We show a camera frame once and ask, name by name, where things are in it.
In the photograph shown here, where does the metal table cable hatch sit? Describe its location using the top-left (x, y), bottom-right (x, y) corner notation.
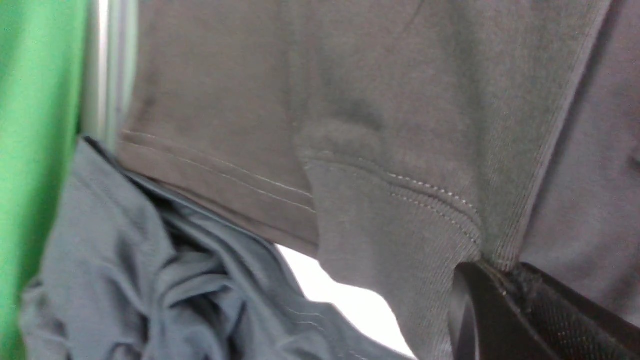
top-left (80, 0), bottom-right (140, 152)

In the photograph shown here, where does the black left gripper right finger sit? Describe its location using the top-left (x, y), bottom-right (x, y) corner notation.
top-left (507, 263), bottom-right (640, 360)

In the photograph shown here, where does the dark slate crumpled garment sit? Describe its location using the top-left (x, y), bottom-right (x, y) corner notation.
top-left (20, 136), bottom-right (405, 360)

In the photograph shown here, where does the green backdrop cloth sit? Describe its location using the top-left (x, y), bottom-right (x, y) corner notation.
top-left (0, 0), bottom-right (89, 360)

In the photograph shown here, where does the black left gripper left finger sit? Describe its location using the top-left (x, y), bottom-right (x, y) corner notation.
top-left (448, 262), bottom-right (558, 360)

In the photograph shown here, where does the dark gray long-sleeve top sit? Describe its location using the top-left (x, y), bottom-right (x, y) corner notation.
top-left (118, 0), bottom-right (639, 360)

